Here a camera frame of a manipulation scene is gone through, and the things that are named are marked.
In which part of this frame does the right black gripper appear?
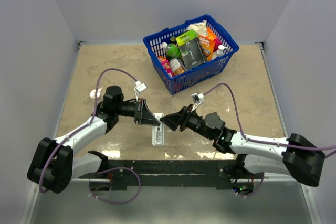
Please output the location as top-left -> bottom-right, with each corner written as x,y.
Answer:
160,104 -> 214,141

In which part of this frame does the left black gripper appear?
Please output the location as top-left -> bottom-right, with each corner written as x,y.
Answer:
115,98 -> 160,125

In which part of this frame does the white remote control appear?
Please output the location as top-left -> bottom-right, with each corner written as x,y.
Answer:
152,113 -> 165,146

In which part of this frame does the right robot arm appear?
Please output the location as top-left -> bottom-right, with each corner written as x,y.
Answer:
160,106 -> 326,187

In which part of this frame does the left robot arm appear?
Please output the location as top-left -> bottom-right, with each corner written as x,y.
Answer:
27,86 -> 161,194

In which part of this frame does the brown labelled jar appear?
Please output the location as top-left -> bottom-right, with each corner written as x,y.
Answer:
169,58 -> 185,76

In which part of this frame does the pink box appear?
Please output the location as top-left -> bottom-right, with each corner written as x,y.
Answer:
158,56 -> 174,78

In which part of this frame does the dark green sauce bottle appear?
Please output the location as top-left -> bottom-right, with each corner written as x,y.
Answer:
89,88 -> 102,99

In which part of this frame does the blue plastic shopping basket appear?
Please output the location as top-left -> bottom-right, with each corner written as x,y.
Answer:
143,14 -> 239,95

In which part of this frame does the green grey razor box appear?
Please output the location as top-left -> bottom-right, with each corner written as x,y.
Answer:
176,30 -> 206,70

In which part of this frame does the white pump bottle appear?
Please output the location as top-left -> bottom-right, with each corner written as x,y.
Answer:
211,45 -> 228,60

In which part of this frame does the dark small bottle cap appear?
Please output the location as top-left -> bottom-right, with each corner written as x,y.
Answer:
170,36 -> 176,44

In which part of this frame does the orange razor pack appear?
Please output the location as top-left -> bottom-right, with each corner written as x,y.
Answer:
198,27 -> 217,61

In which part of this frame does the beige paper bag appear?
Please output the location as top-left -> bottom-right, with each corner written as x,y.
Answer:
187,20 -> 208,37

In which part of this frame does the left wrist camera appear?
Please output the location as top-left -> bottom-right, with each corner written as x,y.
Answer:
134,81 -> 147,101

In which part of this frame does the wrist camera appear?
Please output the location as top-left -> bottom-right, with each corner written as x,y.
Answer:
191,92 -> 205,112
134,81 -> 147,101

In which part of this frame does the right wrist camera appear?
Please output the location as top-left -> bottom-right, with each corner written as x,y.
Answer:
191,92 -> 205,112

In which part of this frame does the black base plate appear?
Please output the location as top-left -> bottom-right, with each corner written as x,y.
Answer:
86,159 -> 263,190

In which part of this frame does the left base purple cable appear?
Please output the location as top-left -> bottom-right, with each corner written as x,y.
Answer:
88,166 -> 142,205

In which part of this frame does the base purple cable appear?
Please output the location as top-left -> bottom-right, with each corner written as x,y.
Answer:
235,173 -> 265,198
88,166 -> 142,205

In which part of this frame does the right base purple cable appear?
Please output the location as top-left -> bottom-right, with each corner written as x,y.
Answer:
235,173 -> 265,198

